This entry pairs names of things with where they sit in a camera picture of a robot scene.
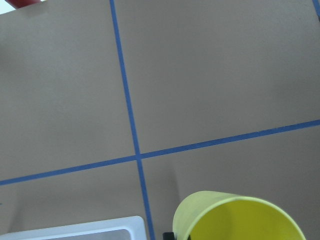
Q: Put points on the red object at table edge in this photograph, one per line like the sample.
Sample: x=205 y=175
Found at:
x=17 y=4

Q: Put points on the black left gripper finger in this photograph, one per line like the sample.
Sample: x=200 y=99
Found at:
x=168 y=236

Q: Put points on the yellow plastic cup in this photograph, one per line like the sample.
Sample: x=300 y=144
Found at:
x=212 y=215

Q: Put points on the translucent white plastic box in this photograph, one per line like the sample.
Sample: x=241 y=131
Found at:
x=124 y=228

